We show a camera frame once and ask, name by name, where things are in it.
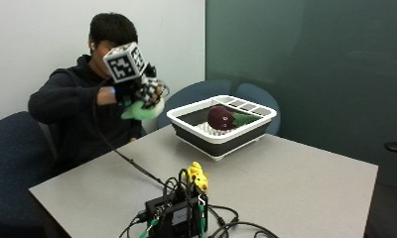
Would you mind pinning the black electronics box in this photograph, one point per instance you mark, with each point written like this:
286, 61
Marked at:
176, 214

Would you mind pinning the dark red beet soft toy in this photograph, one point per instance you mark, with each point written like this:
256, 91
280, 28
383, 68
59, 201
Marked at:
221, 118

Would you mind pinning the yellow soft toy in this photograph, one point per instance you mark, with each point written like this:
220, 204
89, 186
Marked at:
197, 176

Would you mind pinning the green soft toy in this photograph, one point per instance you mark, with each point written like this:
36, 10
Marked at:
143, 110

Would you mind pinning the the person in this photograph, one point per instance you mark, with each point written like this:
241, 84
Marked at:
75, 109

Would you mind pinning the white marker cube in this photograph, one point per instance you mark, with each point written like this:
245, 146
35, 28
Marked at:
124, 62

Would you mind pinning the white and grey dish rack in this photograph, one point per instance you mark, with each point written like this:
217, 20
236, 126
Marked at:
220, 127

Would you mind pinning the blue office chair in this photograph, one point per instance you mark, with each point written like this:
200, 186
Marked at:
260, 102
193, 99
11, 172

